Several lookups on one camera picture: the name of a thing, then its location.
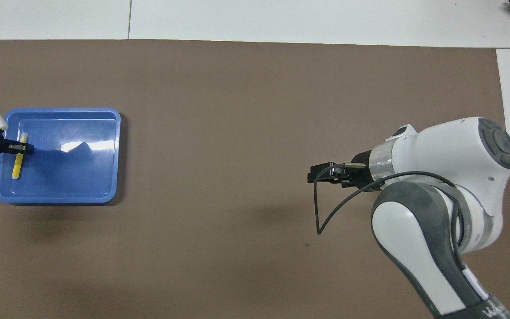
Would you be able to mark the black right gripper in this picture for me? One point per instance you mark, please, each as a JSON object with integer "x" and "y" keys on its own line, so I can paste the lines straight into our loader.
{"x": 361, "y": 170}

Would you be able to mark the yellow pen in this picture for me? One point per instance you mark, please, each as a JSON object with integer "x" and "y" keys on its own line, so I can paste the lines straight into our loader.
{"x": 17, "y": 168}

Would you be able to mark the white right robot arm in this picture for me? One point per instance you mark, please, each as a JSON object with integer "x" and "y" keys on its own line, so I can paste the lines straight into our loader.
{"x": 450, "y": 155}

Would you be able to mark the blue plastic tray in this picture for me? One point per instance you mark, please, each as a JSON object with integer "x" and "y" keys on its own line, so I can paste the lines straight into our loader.
{"x": 73, "y": 177}

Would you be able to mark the brown table mat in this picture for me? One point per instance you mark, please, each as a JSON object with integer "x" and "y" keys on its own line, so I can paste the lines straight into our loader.
{"x": 255, "y": 88}

